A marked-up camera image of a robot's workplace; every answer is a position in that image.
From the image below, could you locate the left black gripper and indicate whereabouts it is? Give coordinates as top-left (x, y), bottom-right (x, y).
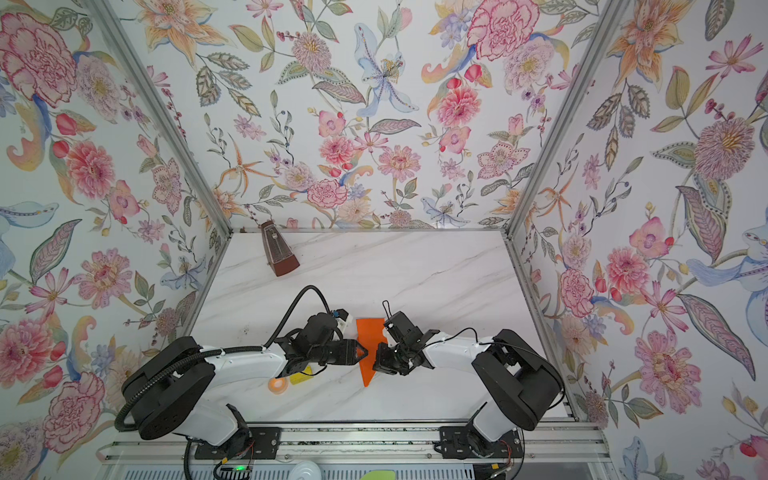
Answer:
top-left (309, 341), bottom-right (372, 368)

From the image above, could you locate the orange square paper sheet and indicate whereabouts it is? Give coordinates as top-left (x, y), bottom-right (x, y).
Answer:
top-left (356, 318), bottom-right (388, 388)

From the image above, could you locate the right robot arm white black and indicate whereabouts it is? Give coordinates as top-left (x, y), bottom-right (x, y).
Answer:
top-left (374, 312), bottom-right (565, 448)

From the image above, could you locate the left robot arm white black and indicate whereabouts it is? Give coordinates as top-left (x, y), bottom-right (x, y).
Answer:
top-left (114, 310), bottom-right (368, 450)

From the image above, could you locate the yellow rectangular block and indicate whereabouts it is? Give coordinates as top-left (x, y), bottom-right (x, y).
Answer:
top-left (289, 366), bottom-right (314, 385)

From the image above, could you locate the orange tape roll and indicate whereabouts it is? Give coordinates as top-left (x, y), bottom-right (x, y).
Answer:
top-left (267, 378), bottom-right (290, 395)

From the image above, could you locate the brown wooden metronome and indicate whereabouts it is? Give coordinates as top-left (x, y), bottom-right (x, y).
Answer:
top-left (260, 221), bottom-right (300, 277)

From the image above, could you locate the green object at edge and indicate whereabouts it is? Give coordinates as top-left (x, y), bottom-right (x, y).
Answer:
top-left (360, 470), bottom-right (397, 480)

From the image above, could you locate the white round object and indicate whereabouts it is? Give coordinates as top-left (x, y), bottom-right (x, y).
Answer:
top-left (288, 461), bottom-right (323, 480)

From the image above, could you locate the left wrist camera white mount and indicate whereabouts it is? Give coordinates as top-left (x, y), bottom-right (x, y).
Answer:
top-left (331, 309), bottom-right (349, 333)

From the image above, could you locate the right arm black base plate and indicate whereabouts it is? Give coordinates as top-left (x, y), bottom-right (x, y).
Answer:
top-left (433, 425), bottom-right (524, 460)

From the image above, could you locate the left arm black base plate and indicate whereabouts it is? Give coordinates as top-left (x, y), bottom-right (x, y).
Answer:
top-left (194, 426), bottom-right (282, 461)

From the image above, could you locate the aluminium front rail frame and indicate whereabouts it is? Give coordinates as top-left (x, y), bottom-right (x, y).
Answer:
top-left (96, 418), bottom-right (611, 466)

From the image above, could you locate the black corrugated cable conduit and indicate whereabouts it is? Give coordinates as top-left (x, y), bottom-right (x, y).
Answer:
top-left (113, 284), bottom-right (331, 433)

